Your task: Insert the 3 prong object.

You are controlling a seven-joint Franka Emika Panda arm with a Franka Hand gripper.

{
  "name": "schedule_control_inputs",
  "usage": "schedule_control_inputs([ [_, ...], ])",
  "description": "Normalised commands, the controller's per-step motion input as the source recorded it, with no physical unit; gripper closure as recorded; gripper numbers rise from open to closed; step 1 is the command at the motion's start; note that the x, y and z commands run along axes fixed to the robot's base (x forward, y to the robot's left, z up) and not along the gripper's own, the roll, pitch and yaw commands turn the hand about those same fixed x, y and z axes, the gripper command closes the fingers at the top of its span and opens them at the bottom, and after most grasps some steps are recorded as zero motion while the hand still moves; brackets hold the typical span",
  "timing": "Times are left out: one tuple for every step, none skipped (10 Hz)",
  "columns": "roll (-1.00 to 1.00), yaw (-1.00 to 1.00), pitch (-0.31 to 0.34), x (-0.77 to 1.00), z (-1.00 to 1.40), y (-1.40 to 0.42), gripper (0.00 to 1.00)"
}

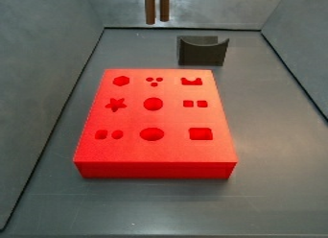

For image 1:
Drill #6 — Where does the dark grey curved holder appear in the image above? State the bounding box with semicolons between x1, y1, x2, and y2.
177;36;229;66

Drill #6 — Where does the red shape sorter block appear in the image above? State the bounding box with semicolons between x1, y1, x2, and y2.
73;69;238;179

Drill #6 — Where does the brown three prong peg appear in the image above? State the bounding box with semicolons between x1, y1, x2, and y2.
145;0;170;25

